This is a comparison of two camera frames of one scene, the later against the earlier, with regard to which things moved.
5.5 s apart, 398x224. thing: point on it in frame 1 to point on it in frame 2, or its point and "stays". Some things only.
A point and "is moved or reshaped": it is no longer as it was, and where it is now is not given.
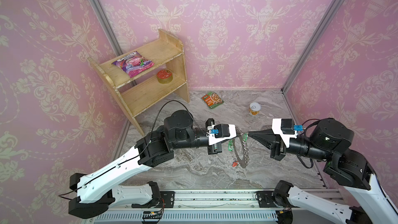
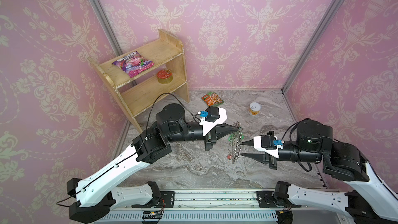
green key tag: [230, 145] is moved or reshaped
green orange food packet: [212, 99] stays
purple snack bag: [133, 64] stays
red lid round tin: [165, 76] stays
